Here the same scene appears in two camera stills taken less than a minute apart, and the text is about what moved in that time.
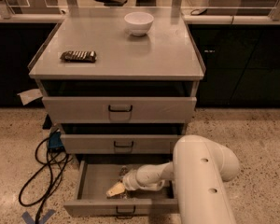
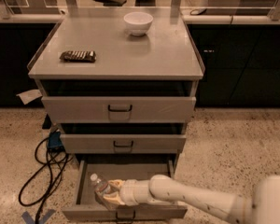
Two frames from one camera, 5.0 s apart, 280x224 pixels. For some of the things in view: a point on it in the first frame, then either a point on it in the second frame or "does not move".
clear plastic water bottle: [121, 175] -> [101, 189]
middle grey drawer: [118, 144] does not move
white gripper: [130, 181] -> [129, 191]
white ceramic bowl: [138, 22] does not move
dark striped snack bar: [78, 56] does not move
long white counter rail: [187, 18] does not move
